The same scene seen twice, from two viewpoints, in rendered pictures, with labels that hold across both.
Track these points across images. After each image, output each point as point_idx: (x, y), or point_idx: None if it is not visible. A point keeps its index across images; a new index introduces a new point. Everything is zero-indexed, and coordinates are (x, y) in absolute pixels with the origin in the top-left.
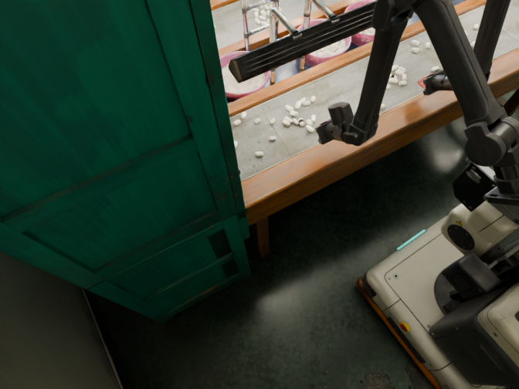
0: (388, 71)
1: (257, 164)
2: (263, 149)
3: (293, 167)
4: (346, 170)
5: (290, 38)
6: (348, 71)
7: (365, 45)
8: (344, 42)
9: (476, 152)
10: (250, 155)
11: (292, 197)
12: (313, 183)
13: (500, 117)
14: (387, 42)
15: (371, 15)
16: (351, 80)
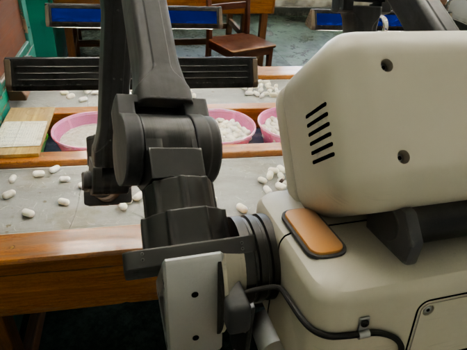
0: (117, 62)
1: (15, 224)
2: (42, 210)
3: (51, 240)
4: (153, 285)
5: (98, 60)
6: (229, 164)
7: (267, 143)
8: (245, 137)
9: (117, 155)
10: (17, 212)
11: (41, 295)
12: (80, 280)
13: (184, 107)
14: (103, 8)
15: (228, 71)
16: (224, 173)
